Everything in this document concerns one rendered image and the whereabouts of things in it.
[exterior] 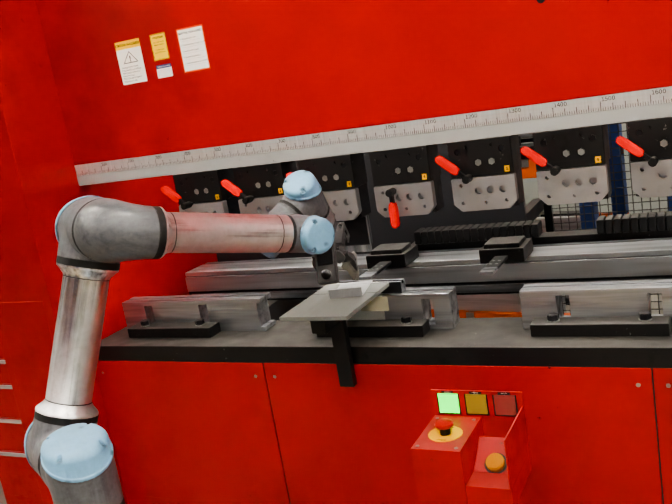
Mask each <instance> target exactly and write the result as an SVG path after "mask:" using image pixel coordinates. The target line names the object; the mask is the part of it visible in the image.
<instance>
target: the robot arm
mask: <svg viewBox="0 0 672 504"><path fill-rule="evenodd" d="M283 190H284V194H285V195H284V196H283V198H282V199H281V200H280V201H279V202H278V204H277V205H276V206H275V207H274V208H273V209H272V210H271V211H270V212H269V213H268V214H228V213H188V212H166V211H165V210H164V209H163V208H162V207H161V206H145V205H139V204H133V203H128V202H124V201H120V200H116V199H111V198H103V197H100V196H93V195H89V196H83V197H79V198H76V199H74V200H72V201H70V202H68V203H67V204H66V205H65V206H64V207H63V208H62V209H61V210H60V212H59V213H58V215H57V218H56V222H55V234H56V238H57V240H58V242H59V244H58V251H57V259H56V265H57V266H58V267H59V268H60V270H61V271H62V273H63V277H62V284H61V291H60V298H59V305H58V312H57V319H56V326H55V333H54V340H53V347H52V354H51V361H50V368H49V375H48V382H47V389H46V396H45V399H44V400H43V401H42V402H40V403H39V404H38V405H37V406H36V407H35V412H34V419H33V422H32V423H31V424H30V426H29V427H28V429H27V431H26V434H25V438H24V450H25V455H26V458H27V460H28V462H29V464H30V466H31V467H32V468H33V469H34V470H35V471H36V472H37V473H38V475H39V476H40V477H41V479H42V480H43V481H44V483H45V484H46V485H47V487H48V488H49V490H50V493H51V496H52V500H53V504H126V503H125V499H124V495H123V491H122V486H121V482H120V478H119V474H118V470H117V466H116V462H115V458H114V449H113V444H112V442H111V440H110V438H109V435H108V433H107V432H106V430H105V429H104V428H102V427H101V426H99V425H97V423H98V416H99V411H98V409H97V408H96V407H95V406H94V405H93V403H92V400H93V393H94V386H95V379H96V372H97V365H98V358H99V351H100V344H101V337H102V330H103V323H104V317H105V310H106V303H107V296H108V289H109V282H110V279H111V278H112V277H113V276H114V275H116V274H117V273H118V272H119V270H120V263H121V262H123V261H133V260H146V259H161V258H162V257H163V256H164V255H165V254H166V253H262V254H263V255H265V256H266V257H268V258H275V257H277V255H278V254H279V253H308V254H311V255H312V259H313V260H312V265H313V267H314V269H315V270H316V271H317V280H318V284H319V285H329V284H336V283H339V274H338V264H337V263H339V264H340V263H341V262H342V266H341V267H342V268H343V269H344V270H346V271H348V273H349V275H350V276H351V277H352V280H355V281H358V280H359V268H358V264H357V254H356V253H355V252H354V251H353V252H352V253H351V252H349V251H346V248H345V241H346V240H347V242H348V243H349V238H350V234H349V232H348V230H347V228H346V226H345V223H344V222H339V223H337V222H336V220H335V217H334V214H333V212H332V210H331V208H330V206H329V204H328V202H327V200H326V198H325V196H324V194H323V191H322V188H321V185H320V184H319V183H318V181H317V179H316V178H315V176H314V175H313V174H312V173H311V172H309V171H305V170H299V171H295V172H293V173H291V174H290V175H288V176H287V177H286V179H285V180H284V184H283ZM341 225H342V227H341ZM345 230H346V232H347V236H346V234H345Z"/></svg>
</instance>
